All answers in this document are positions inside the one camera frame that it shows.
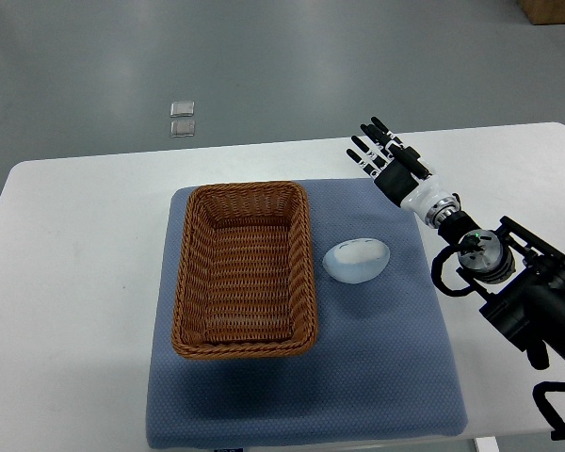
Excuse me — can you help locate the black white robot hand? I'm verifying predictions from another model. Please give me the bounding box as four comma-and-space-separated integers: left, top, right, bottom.
346, 117, 454, 222

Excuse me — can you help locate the light blue plush toy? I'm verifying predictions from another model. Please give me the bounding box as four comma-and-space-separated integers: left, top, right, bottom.
322, 237, 391, 284

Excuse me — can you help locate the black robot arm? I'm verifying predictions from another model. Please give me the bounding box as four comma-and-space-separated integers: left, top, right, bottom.
347, 118, 565, 370

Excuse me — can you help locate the brown wicker basket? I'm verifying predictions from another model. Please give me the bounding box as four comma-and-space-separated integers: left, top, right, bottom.
171, 181, 318, 360

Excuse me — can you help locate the upper silver floor plate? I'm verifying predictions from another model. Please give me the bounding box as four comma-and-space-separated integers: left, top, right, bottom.
169, 101, 195, 118

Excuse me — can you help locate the silver floor plate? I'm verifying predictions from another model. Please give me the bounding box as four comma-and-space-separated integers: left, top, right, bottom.
169, 101, 195, 118
170, 119, 196, 137

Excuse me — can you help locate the lower silver floor plate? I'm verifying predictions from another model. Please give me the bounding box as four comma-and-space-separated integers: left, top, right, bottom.
170, 119, 196, 137

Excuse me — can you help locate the brown cardboard box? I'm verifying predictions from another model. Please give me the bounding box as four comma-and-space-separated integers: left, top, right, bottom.
518, 0, 565, 25

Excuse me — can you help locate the blue quilted mat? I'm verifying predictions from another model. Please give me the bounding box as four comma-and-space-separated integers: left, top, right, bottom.
146, 179, 467, 449

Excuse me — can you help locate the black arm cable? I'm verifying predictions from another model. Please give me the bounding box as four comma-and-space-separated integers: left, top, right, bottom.
430, 234, 489, 299

